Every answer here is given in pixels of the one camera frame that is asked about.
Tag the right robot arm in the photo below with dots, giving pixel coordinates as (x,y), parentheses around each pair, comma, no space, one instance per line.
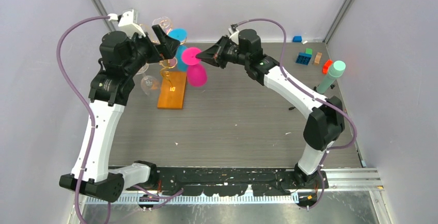
(323,123)

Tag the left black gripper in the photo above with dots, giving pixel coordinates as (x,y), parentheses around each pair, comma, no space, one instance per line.
(169,47)

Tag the blue toy block far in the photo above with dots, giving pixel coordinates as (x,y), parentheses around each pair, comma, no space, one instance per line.
(297,39)

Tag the clear wine glass top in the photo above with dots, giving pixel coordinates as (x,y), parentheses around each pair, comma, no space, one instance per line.
(165,23)

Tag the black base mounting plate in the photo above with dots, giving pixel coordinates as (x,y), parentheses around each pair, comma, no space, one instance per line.
(232,181)

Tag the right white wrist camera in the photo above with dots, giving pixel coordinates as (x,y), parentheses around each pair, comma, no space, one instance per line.
(234,31)

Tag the red toy piece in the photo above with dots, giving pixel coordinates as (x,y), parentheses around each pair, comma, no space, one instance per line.
(326,66)

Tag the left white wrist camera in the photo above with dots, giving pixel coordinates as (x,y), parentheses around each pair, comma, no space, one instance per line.
(127,23)

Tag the gold wire glass rack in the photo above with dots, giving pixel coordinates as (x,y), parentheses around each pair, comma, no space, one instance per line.
(166,65)

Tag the mint green cylinder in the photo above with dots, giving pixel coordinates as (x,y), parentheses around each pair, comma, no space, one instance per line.
(335,71)

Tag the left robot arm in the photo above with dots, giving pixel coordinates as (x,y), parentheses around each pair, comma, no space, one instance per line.
(122,56)

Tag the blue wine glass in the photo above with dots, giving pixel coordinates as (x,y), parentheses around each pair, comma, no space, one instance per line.
(181,35)

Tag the pink wine glass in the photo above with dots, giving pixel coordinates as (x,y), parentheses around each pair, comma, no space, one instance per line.
(196,73)

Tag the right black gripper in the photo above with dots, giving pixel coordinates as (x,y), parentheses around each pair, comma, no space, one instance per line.
(217,50)

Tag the clear wine glass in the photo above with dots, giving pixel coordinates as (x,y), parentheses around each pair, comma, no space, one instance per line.
(143,69)
(145,30)
(150,84)
(165,23)

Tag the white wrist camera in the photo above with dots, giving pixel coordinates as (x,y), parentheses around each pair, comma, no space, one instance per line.
(234,31)
(127,23)

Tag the blue studded toy block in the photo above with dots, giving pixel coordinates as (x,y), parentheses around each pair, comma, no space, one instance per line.
(303,58)

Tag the orange wooden rack base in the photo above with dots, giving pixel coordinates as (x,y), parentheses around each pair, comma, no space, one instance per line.
(172,91)

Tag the tan wooden block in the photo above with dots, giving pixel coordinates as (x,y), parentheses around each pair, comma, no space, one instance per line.
(317,59)

